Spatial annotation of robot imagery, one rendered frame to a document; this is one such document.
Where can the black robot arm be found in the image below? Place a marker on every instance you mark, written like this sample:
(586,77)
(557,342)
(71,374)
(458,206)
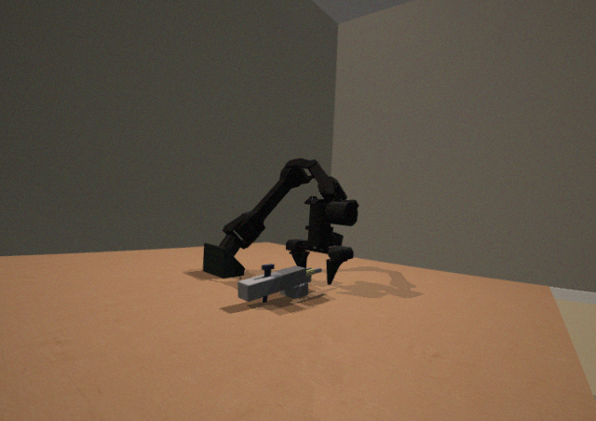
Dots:
(333,209)

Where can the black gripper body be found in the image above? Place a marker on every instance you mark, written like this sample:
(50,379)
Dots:
(319,237)

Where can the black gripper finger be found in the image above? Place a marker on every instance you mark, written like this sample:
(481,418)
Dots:
(332,267)
(300,258)

